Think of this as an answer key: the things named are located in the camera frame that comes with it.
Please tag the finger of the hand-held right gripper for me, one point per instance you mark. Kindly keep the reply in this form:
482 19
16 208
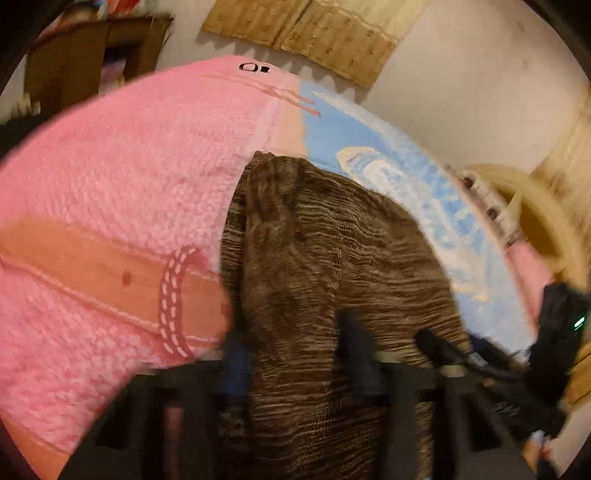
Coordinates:
443 350
498 353

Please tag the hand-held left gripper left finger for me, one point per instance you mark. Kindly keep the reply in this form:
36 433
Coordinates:
234 369

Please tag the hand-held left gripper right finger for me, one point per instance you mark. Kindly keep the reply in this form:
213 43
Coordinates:
362 364

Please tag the brown knitted sweater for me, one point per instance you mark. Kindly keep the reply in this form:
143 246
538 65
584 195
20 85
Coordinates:
323 254

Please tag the printed white pillow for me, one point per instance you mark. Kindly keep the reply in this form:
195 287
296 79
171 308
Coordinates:
489 203

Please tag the blue patterned blanket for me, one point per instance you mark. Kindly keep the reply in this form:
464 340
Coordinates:
406 184

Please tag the pink fleece blanket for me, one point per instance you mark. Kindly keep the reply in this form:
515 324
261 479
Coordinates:
115 161

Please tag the woven straw mat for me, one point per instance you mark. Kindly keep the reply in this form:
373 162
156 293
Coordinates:
332 32

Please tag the brown wooden desk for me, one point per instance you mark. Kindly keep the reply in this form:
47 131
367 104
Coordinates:
64 60

